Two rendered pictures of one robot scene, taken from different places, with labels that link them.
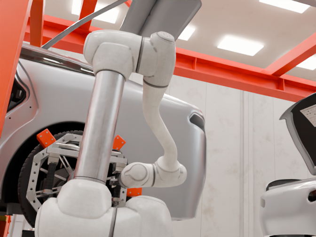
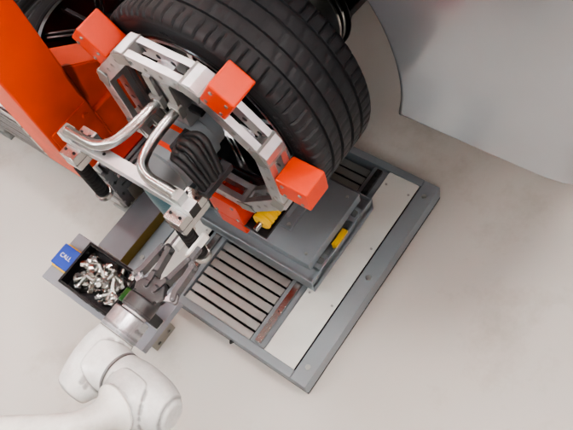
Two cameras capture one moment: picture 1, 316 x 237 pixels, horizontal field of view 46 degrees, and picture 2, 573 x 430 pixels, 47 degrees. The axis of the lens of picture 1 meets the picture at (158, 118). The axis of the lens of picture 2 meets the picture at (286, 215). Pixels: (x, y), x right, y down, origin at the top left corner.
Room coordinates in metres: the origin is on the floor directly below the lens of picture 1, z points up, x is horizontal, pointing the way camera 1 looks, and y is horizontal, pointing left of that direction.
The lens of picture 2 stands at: (1.89, -0.64, 2.13)
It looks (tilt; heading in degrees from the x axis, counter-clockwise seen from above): 60 degrees down; 72
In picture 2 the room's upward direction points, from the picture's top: 22 degrees counter-clockwise
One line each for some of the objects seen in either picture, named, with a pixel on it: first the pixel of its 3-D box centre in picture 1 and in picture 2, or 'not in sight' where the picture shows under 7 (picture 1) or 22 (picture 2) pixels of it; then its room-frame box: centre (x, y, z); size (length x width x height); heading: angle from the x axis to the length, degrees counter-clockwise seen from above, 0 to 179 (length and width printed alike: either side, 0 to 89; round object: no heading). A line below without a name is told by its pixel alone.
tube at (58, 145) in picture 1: (69, 144); (107, 107); (1.95, 0.47, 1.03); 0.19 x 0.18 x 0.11; 17
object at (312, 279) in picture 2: not in sight; (284, 212); (2.25, 0.49, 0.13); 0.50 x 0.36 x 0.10; 107
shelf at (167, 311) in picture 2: not in sight; (110, 290); (1.65, 0.46, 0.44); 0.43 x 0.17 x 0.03; 107
